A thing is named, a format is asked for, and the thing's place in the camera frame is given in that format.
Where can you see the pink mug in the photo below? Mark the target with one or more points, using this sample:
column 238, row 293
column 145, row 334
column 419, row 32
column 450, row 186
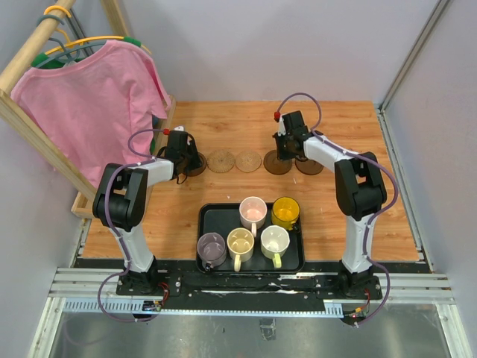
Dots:
column 253, row 211

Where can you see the dark wooden coaster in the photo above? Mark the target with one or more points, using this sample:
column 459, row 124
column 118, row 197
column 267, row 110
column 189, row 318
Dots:
column 308, row 167
column 196, row 166
column 276, row 166

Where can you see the grey clothes hanger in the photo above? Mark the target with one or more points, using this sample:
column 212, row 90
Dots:
column 66, row 54

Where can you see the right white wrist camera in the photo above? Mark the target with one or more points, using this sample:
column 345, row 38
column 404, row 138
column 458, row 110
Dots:
column 281, row 132

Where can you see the purple mug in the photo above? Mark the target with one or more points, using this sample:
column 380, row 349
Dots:
column 212, row 251

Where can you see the aluminium frame post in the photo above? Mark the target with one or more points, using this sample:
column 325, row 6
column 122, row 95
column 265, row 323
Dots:
column 433, row 20

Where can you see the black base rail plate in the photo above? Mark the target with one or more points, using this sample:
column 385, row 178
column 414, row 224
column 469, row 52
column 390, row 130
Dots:
column 189, row 288

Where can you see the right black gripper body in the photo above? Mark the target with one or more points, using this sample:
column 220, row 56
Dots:
column 283, row 147

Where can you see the woven rattan coaster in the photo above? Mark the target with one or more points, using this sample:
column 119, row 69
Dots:
column 248, row 161
column 221, row 161

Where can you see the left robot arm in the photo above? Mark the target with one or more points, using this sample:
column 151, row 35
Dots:
column 120, row 202

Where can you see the wooden clothes rack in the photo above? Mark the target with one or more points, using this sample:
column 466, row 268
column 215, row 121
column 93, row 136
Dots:
column 25, row 126

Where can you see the pale green mug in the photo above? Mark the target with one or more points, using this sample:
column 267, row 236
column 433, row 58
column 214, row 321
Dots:
column 274, row 241

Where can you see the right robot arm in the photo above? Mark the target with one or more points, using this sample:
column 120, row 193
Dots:
column 360, row 193

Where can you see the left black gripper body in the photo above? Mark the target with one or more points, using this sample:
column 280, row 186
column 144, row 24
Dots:
column 191, row 158

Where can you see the yellow clothes hanger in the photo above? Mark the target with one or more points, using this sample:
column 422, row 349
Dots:
column 74, row 41

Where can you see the cream yellow mug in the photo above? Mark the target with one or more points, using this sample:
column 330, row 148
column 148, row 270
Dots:
column 240, row 243

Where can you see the yellow transparent cup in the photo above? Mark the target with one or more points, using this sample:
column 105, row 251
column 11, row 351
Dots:
column 285, row 213

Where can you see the pink t-shirt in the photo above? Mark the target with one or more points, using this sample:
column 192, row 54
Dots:
column 89, row 110

